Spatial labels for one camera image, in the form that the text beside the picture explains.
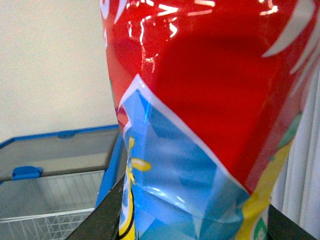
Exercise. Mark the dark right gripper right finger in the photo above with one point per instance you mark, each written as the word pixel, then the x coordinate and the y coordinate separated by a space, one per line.
pixel 280 227

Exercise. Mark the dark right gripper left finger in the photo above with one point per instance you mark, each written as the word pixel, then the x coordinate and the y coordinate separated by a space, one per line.
pixel 103 222

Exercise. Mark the red blue drink pouch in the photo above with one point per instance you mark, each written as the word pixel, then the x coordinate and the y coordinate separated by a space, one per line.
pixel 208 95

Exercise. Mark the white chest freezer blue rim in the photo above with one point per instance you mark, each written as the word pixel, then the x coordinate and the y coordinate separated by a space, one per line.
pixel 29 193

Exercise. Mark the glass sliding freezer lid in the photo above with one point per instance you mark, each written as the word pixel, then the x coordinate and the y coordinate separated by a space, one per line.
pixel 59 153

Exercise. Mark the white wire freezer basket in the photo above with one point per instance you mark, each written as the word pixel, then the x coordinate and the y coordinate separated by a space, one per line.
pixel 51 226

